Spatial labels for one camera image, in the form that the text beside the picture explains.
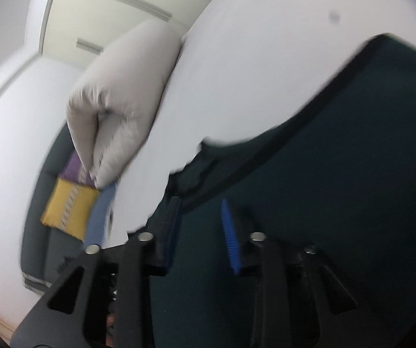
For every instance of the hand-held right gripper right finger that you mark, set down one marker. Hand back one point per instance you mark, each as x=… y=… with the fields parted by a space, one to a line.
x=230 y=235

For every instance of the rolled beige duvet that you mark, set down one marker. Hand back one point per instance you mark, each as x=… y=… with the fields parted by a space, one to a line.
x=120 y=98

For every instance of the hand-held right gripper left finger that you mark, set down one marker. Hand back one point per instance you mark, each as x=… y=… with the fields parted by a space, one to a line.
x=168 y=232

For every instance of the blue pillow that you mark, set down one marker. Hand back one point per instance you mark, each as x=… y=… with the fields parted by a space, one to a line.
x=100 y=214

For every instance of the white wardrobe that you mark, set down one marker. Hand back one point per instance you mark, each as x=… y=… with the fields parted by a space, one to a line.
x=84 y=18

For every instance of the yellow cushion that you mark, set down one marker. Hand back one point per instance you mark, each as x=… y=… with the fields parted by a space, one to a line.
x=68 y=206

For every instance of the dark green sweater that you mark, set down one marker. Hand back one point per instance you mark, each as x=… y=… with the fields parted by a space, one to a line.
x=320 y=152

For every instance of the purple cushion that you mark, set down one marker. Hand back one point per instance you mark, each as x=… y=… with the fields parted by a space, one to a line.
x=75 y=170

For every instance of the grey upholstered headboard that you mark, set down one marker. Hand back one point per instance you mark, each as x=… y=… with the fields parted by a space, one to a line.
x=37 y=246

